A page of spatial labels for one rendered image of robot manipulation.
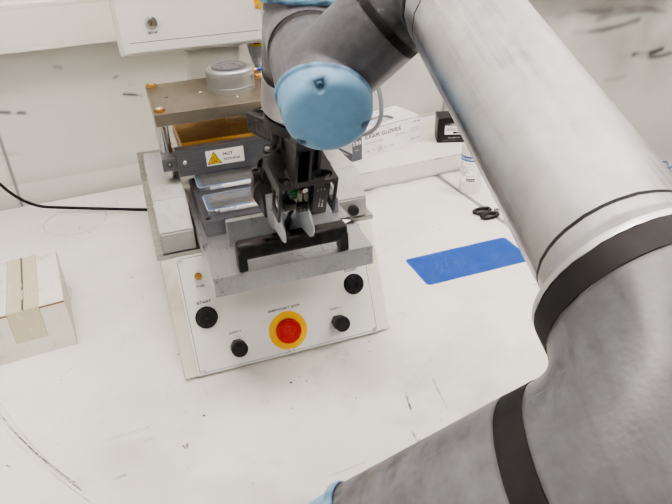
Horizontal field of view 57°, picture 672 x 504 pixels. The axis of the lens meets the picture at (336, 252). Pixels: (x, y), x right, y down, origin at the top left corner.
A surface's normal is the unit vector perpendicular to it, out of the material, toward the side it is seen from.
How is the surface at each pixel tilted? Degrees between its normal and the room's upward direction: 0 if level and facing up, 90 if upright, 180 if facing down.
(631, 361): 37
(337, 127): 108
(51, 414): 0
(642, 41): 90
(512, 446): 42
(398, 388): 0
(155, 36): 90
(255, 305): 65
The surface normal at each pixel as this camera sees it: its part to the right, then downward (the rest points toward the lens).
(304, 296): 0.29, 0.07
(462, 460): -0.69, -0.64
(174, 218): 0.18, -0.35
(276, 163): 0.09, -0.67
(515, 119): -0.73, -0.35
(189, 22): 0.33, 0.47
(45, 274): -0.09, -0.84
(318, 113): 0.18, 0.73
